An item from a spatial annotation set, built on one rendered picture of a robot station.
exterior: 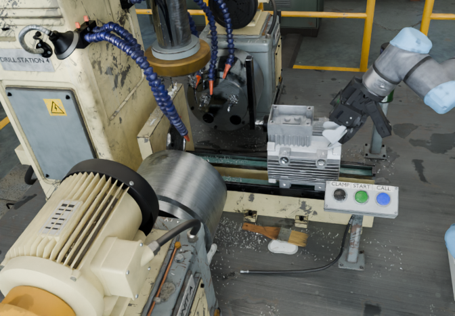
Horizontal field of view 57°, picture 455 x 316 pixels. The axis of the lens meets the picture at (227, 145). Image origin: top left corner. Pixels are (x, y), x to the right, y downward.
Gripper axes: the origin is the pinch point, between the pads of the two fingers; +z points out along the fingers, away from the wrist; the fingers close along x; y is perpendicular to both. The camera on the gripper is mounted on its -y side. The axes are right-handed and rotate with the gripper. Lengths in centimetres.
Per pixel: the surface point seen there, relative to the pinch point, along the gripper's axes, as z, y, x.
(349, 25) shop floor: 90, -64, -351
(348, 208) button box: 1.5, -6.0, 18.6
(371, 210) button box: -1.2, -10.5, 18.5
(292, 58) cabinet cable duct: 113, -19, -266
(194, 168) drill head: 11.6, 30.8, 20.1
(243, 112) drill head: 23.2, 22.2, -26.6
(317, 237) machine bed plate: 26.5, -12.6, 7.5
